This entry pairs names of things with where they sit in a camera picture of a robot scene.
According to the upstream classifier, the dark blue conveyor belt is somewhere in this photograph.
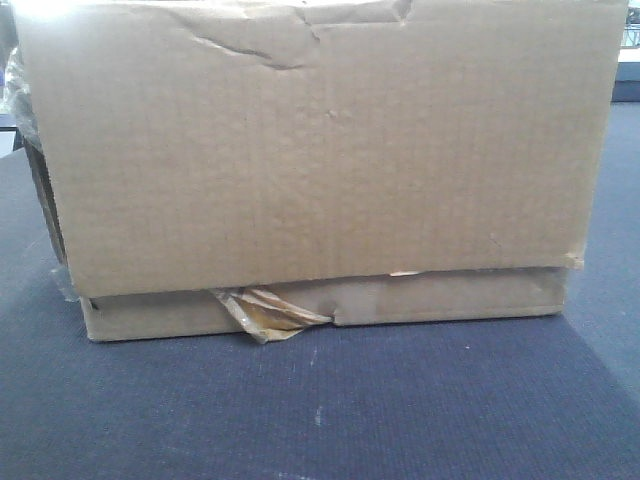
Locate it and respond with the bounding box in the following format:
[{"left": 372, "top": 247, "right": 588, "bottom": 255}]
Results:
[{"left": 1, "top": 103, "right": 639, "bottom": 479}]

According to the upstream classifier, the brown cardboard carton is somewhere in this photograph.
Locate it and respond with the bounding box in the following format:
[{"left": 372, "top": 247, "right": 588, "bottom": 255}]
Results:
[{"left": 6, "top": 1, "right": 627, "bottom": 343}]

